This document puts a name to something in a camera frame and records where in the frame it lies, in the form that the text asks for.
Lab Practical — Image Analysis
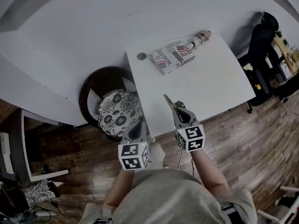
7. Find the person's leg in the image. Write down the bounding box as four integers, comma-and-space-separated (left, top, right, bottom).
148, 143, 171, 170

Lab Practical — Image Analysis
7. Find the wooden side desk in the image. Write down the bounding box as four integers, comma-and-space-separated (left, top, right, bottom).
271, 35, 299, 75

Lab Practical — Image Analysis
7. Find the black bag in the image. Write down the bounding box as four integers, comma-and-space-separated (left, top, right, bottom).
273, 73, 299, 102

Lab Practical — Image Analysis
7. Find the person's grey shirt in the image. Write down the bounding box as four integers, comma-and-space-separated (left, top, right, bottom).
79, 168, 258, 224

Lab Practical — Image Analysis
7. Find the small green plant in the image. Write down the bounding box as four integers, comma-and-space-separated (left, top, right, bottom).
275, 30, 290, 46

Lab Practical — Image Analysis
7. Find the clear plastic bottle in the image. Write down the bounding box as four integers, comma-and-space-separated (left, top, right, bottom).
188, 29, 212, 50

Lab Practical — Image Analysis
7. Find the thin white cable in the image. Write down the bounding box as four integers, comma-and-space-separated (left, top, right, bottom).
178, 147, 185, 169

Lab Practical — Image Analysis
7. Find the white metal stand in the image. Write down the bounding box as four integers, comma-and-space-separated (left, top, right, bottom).
256, 185, 299, 224

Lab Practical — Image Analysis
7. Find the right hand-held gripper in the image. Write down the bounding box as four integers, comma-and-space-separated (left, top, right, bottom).
172, 100, 206, 153

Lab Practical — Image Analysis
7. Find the dark wicker chair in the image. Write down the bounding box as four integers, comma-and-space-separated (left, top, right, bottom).
78, 66, 143, 141

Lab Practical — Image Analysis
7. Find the flag print book box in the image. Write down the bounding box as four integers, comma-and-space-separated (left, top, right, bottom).
164, 38, 196, 69
149, 47, 178, 77

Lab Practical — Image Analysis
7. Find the white flat device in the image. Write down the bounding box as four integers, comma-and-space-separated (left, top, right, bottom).
0, 131, 15, 175

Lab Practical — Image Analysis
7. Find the white open cabinet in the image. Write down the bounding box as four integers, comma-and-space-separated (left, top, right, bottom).
20, 108, 70, 183

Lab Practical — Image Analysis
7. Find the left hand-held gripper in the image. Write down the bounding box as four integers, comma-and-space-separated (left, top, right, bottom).
118, 119, 150, 172

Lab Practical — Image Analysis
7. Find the person's right forearm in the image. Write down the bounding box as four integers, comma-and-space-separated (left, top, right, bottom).
191, 150, 233, 198

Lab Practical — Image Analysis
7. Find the patterned cloth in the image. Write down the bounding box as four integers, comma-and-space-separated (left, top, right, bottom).
22, 179, 56, 207

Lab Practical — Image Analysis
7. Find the black office chair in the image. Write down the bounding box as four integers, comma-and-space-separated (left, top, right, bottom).
236, 11, 280, 114

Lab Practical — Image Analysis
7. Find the person's left forearm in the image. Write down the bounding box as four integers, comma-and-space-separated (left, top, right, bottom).
104, 168, 135, 207

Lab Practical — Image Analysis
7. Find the floral seat cushion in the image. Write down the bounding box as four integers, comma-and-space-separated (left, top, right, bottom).
97, 91, 143, 138

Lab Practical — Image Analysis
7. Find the white table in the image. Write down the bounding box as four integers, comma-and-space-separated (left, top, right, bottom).
126, 34, 256, 139

